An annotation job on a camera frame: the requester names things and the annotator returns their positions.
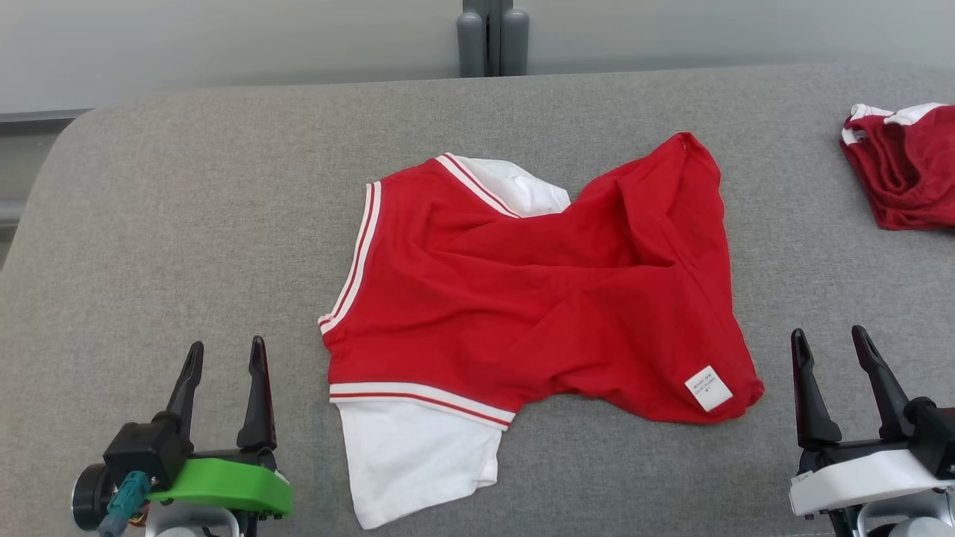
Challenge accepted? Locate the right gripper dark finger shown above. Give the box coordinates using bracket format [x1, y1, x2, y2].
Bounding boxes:
[791, 328, 842, 449]
[852, 324, 912, 441]

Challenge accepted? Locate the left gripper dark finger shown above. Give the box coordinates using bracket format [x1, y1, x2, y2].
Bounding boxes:
[237, 336, 278, 450]
[164, 341, 204, 441]

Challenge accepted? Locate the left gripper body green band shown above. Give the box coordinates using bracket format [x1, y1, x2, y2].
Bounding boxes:
[145, 447, 293, 519]

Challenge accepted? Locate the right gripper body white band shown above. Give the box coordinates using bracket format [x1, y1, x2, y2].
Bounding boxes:
[789, 436, 955, 518]

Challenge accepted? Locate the red shorts white side stripe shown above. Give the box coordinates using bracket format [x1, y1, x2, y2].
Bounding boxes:
[839, 102, 955, 230]

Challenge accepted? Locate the red jersey number 23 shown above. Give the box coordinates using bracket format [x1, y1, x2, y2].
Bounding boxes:
[318, 132, 765, 530]

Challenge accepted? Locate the teal left camera connector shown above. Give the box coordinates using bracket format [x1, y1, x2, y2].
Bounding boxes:
[97, 471, 153, 537]

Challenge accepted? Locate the grey double post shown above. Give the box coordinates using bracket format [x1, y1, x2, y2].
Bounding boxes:
[457, 0, 530, 78]

